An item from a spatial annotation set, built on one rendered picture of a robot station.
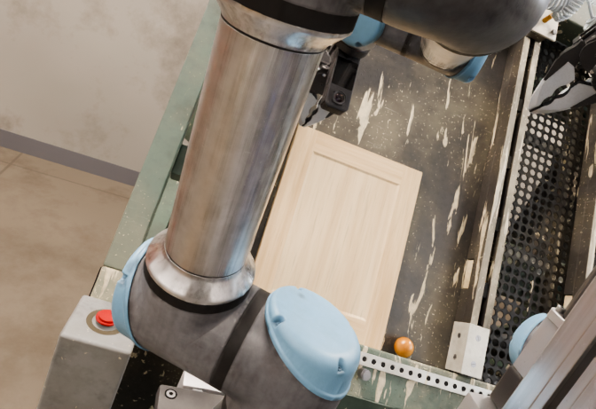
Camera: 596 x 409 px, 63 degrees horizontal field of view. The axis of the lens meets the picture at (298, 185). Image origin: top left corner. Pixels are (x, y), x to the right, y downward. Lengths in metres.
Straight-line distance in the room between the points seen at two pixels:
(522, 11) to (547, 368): 0.27
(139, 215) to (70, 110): 2.53
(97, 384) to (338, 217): 0.67
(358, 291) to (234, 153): 0.91
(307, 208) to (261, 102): 0.88
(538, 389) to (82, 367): 0.72
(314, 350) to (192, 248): 0.15
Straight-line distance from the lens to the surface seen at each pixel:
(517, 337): 0.94
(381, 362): 1.26
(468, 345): 1.36
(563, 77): 0.83
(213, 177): 0.41
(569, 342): 0.45
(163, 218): 1.65
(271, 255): 1.20
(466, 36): 0.36
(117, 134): 3.61
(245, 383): 0.53
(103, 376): 0.96
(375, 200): 1.31
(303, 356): 0.49
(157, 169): 1.16
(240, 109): 0.38
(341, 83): 0.85
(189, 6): 3.41
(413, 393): 1.32
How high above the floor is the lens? 1.54
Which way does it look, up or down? 18 degrees down
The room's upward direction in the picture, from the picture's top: 24 degrees clockwise
